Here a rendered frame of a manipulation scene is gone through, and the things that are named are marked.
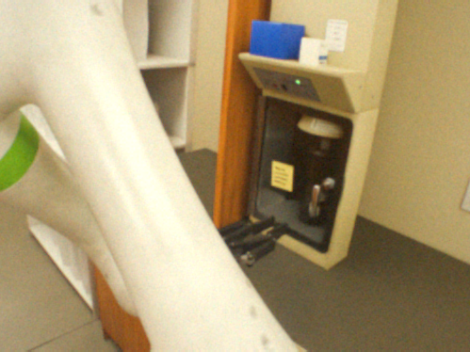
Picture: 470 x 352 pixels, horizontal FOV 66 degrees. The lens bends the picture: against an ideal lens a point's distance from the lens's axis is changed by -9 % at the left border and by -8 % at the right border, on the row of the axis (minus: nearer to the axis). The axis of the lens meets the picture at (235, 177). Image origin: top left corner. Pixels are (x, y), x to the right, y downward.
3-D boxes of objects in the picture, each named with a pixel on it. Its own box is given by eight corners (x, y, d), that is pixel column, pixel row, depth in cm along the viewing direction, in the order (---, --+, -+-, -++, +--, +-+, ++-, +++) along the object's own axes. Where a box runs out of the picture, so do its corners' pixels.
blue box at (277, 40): (272, 54, 107) (276, 22, 103) (301, 59, 100) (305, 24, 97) (248, 55, 100) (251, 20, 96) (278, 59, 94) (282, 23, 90)
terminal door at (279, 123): (251, 214, 129) (263, 94, 113) (327, 255, 109) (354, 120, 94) (249, 215, 128) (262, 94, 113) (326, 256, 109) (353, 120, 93)
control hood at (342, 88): (262, 87, 113) (266, 53, 109) (360, 112, 93) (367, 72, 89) (235, 89, 105) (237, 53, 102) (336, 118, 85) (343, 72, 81)
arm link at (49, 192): (-16, 212, 44) (52, 154, 46) (-37, 159, 49) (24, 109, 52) (116, 285, 75) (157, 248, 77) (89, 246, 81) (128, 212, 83)
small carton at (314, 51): (308, 61, 96) (311, 38, 93) (326, 65, 93) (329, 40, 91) (299, 62, 92) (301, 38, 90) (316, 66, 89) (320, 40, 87)
